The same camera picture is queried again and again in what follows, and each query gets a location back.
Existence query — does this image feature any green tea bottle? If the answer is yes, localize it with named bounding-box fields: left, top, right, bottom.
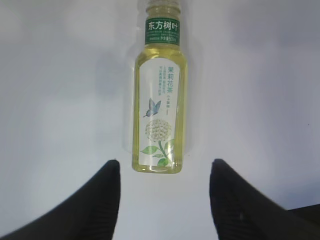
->
left=132, top=0, right=188, bottom=174

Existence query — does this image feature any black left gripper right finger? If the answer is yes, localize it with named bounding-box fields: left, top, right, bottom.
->
left=209, top=159, right=320, bottom=240

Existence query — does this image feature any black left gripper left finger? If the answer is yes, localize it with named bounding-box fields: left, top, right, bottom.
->
left=2, top=159, right=120, bottom=240

